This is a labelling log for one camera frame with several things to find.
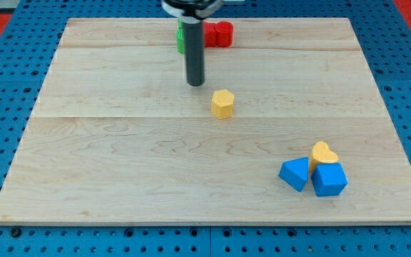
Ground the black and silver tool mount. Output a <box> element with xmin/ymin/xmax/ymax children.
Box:
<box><xmin>161</xmin><ymin>0</ymin><xmax>223</xmax><ymax>20</ymax></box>

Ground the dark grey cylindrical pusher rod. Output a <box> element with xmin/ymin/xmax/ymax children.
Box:
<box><xmin>183</xmin><ymin>21</ymin><xmax>205</xmax><ymax>86</ymax></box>

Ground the yellow hexagon block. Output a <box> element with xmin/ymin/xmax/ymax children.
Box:
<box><xmin>211</xmin><ymin>89</ymin><xmax>235</xmax><ymax>119</ymax></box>

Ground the yellow heart block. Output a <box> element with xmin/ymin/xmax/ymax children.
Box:
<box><xmin>308</xmin><ymin>141</ymin><xmax>339</xmax><ymax>174</ymax></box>

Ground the green block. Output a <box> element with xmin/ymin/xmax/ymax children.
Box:
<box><xmin>176</xmin><ymin>19</ymin><xmax>185</xmax><ymax>54</ymax></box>

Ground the red cylinder block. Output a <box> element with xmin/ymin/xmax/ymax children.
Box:
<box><xmin>215</xmin><ymin>21</ymin><xmax>234</xmax><ymax>47</ymax></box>

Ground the light wooden board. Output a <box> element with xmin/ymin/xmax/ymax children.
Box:
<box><xmin>0</xmin><ymin>18</ymin><xmax>411</xmax><ymax>226</ymax></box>

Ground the blue triangle block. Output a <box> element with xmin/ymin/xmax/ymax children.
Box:
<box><xmin>278</xmin><ymin>156</ymin><xmax>309</xmax><ymax>192</ymax></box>

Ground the blue cube block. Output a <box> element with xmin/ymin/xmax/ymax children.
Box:
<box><xmin>311</xmin><ymin>163</ymin><xmax>348</xmax><ymax>197</ymax></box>

